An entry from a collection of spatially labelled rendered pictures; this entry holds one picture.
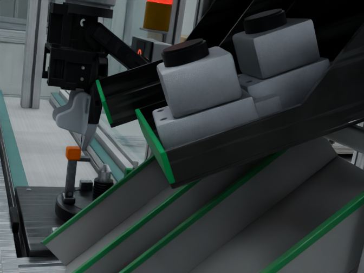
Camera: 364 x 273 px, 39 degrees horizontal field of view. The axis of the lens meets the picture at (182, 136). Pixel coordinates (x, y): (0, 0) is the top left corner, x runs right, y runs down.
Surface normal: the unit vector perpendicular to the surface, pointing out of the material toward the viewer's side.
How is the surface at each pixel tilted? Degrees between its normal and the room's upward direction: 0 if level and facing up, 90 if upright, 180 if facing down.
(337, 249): 90
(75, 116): 93
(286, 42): 89
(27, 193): 0
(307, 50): 89
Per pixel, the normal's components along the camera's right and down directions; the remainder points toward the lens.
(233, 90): 0.12, 0.27
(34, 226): 0.14, -0.97
